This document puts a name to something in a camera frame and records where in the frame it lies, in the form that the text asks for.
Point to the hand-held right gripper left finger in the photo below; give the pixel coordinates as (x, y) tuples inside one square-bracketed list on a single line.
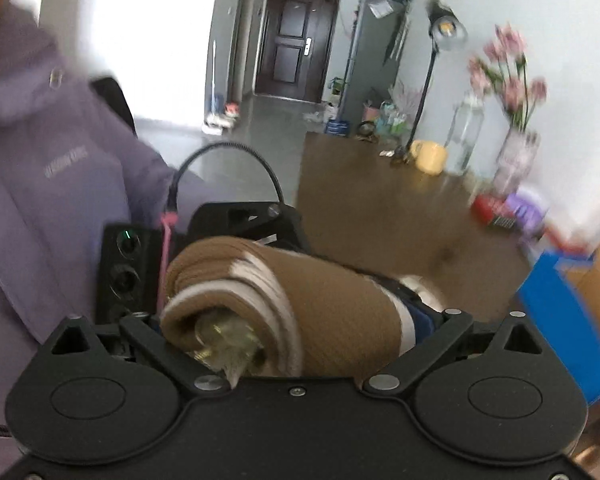
[(150, 342)]

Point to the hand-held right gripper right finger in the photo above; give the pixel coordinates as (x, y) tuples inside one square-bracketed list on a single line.
[(427, 327)]

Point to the red and green box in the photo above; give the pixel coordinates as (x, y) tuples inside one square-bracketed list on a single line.
[(495, 210)]

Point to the blue cardboard box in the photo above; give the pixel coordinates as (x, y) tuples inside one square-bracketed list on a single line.
[(565, 320)]

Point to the yellow mug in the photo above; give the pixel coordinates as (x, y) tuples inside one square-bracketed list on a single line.
[(430, 157)]

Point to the mop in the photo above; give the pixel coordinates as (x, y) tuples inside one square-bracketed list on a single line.
[(214, 105)]

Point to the stone-look vase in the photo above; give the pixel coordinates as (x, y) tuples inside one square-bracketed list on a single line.
[(517, 162)]

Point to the blue bucket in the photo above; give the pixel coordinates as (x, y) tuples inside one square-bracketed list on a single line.
[(337, 127)]

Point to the pink flowers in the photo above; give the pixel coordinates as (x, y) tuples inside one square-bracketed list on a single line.
[(510, 75)]

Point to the grey cabinet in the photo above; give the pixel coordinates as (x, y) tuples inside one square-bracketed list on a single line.
[(375, 60)]

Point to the dark wooden door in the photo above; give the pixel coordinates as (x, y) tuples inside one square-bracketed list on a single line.
[(292, 40)]

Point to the floor lamp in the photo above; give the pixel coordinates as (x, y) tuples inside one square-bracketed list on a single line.
[(442, 30)]

